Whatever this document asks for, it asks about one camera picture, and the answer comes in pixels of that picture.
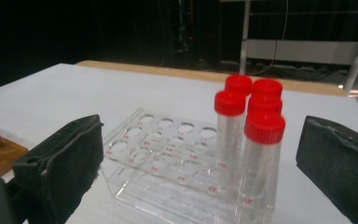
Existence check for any red-capped clear test tube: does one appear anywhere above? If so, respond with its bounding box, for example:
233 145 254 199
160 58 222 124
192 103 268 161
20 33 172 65
251 78 283 99
213 90 247 200
234 111 286 223
247 93 283 117
224 74 254 97

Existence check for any clear acrylic tube rack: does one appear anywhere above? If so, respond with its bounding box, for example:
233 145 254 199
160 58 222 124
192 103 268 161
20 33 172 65
101 106 276 224

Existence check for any black hanging cable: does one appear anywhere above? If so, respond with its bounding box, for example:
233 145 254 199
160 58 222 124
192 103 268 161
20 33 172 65
251 0 290 76

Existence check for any white table sheet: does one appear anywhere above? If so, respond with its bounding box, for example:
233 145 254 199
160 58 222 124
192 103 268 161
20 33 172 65
0 63 358 224

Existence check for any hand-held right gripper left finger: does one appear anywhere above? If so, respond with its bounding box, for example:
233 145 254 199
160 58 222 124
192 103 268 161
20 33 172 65
12 114 104 224

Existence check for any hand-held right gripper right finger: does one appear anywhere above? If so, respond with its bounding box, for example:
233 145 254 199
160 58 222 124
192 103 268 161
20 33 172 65
296 115 358 224

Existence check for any white metal stand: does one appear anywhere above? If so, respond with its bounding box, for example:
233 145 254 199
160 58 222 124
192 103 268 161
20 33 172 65
220 0 358 92

